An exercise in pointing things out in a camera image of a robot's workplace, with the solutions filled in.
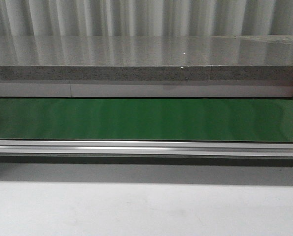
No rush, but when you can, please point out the green conveyor belt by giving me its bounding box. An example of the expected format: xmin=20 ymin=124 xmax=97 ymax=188
xmin=0 ymin=98 xmax=293 ymax=142

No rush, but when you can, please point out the grey speckled stone counter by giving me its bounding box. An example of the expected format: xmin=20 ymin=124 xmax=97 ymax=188
xmin=0 ymin=35 xmax=293 ymax=81

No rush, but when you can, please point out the white panel under counter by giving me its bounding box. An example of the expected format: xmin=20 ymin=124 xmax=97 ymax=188
xmin=0 ymin=81 xmax=293 ymax=98

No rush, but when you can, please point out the white pleated curtain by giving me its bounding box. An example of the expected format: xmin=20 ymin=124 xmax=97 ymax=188
xmin=0 ymin=0 xmax=293 ymax=36

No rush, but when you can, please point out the aluminium conveyor frame rail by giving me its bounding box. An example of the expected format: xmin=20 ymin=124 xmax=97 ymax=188
xmin=0 ymin=140 xmax=293 ymax=158

